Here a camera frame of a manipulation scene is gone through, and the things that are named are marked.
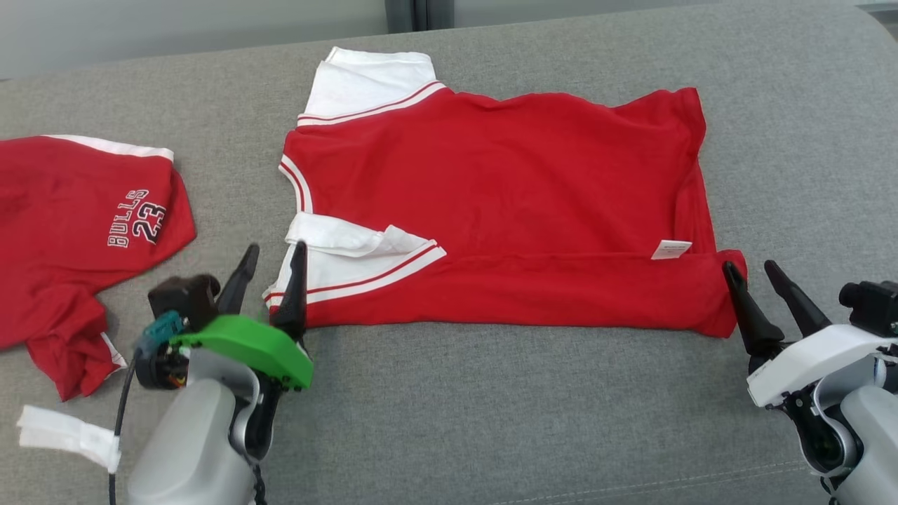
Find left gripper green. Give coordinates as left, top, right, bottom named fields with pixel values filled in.
left=170, top=241, right=314, bottom=391

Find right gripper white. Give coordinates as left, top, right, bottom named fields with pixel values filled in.
left=723, top=260, right=898, bottom=408

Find red Bulls 23 shorts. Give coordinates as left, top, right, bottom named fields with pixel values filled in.
left=0, top=135, right=198, bottom=403

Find red shirt with white sleeves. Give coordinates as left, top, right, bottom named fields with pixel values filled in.
left=263, top=47, right=749, bottom=339

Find teal cable connector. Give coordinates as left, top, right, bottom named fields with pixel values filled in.
left=136, top=312, right=187, bottom=353

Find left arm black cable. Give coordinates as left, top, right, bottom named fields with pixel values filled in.
left=108, top=356, right=139, bottom=505

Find white tape cable label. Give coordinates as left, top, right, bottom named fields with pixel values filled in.
left=17, top=405, right=122, bottom=473

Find grey partition post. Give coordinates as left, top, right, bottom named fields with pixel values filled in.
left=384, top=0, right=456, bottom=34

